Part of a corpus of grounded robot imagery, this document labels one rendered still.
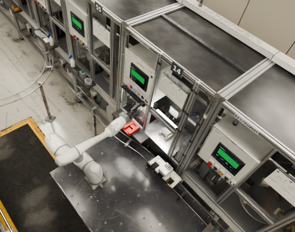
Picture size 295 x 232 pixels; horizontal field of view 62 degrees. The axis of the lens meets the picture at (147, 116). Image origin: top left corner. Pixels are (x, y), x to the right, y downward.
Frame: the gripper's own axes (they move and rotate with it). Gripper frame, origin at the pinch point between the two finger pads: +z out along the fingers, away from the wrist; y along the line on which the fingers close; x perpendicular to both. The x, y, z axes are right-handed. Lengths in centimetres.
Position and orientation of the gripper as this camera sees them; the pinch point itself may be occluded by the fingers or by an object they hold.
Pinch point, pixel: (140, 107)
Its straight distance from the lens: 250.2
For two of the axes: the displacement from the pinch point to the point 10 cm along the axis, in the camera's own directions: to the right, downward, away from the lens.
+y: 0.8, -6.9, -7.2
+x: -7.6, -5.1, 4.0
